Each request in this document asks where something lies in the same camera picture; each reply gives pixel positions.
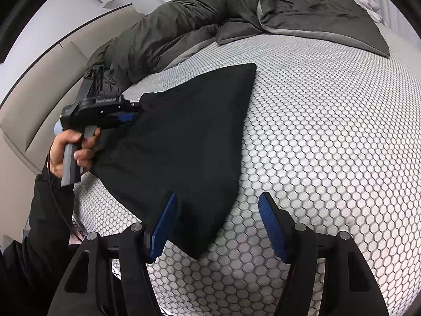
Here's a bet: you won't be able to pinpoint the person's left forearm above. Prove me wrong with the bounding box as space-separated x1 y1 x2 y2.
0 168 83 316

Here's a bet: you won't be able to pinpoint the beige padded headboard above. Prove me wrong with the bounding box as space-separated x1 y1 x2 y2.
0 5 145 175

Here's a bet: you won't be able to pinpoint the black cable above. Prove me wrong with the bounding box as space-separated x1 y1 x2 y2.
45 151 77 233

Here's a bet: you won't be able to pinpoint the black pants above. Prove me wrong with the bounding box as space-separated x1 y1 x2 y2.
90 62 257 260

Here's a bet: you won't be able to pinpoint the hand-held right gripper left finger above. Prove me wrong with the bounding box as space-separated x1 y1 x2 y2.
48 191 178 316

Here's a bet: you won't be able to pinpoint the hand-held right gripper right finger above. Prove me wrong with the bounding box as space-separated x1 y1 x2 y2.
258 191 390 316

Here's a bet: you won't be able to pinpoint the person's left hand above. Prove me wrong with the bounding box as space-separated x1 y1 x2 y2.
49 128 101 178

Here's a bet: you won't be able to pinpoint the dark green duvet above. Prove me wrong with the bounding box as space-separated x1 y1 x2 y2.
89 0 390 89

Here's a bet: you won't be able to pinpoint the crumpled white sheet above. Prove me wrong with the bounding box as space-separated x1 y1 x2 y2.
276 0 385 25

